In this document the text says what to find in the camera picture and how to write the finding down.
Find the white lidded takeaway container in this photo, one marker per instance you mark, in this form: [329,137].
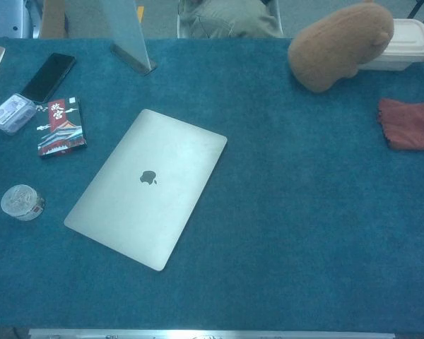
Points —
[406,46]

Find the brown plush toy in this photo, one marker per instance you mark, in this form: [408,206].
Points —
[332,46]

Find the frosted acrylic sign stand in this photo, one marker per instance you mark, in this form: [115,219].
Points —
[127,28]

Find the clear plastic case purple contents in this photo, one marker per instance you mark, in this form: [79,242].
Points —
[10,113]

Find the red-brown cloth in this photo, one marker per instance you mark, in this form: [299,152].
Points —
[410,123]

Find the teal table cloth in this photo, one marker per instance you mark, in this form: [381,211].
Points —
[286,212]

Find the aluminium frame rail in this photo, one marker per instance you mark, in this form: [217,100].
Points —
[233,334]

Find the red black card box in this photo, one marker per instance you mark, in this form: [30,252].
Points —
[61,130]

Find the silver metal frame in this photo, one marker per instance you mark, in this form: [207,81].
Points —
[7,17]

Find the clear round jar of clips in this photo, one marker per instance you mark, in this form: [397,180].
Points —
[19,203]

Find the brown cardboard box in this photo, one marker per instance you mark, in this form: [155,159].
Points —
[53,17]

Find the black smartphone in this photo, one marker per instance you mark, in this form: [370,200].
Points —
[47,77]

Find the silver Apple laptop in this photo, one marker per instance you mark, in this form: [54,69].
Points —
[134,212]

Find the seated person in grey clothes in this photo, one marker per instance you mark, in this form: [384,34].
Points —
[226,21]

